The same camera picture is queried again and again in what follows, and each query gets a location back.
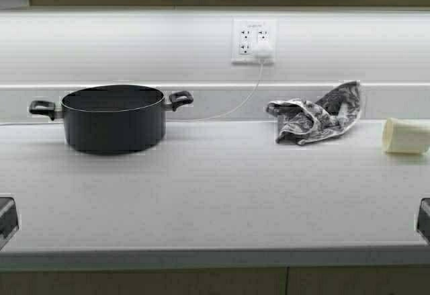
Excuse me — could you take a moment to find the right lower drawer front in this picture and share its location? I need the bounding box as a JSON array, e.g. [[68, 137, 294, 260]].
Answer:
[[286, 265, 429, 294]]

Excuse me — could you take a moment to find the left lower drawer front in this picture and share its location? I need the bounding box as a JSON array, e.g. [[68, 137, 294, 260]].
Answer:
[[1, 268, 288, 294]]

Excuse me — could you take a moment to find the white charging cable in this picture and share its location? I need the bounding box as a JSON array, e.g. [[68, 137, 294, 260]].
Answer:
[[0, 62, 265, 127]]

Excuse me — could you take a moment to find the white wall outlet plate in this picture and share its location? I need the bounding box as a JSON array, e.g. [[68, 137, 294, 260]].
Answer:
[[231, 19, 277, 65]]

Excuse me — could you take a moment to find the white power adapter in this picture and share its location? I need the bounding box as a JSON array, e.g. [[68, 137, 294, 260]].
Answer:
[[253, 42, 274, 64]]

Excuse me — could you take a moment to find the drawer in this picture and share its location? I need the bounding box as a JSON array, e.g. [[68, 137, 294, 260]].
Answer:
[[286, 265, 429, 294], [1, 268, 288, 294]]

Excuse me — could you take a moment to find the cream plastic cup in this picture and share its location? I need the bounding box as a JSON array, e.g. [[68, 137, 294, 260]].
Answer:
[[382, 118, 429, 154]]

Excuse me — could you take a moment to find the black cooking pot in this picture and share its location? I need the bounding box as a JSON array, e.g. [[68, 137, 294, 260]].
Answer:
[[29, 85, 194, 154]]

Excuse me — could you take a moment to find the grey patterned dish towel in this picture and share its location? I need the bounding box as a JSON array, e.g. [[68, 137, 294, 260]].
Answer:
[[265, 81, 362, 145]]

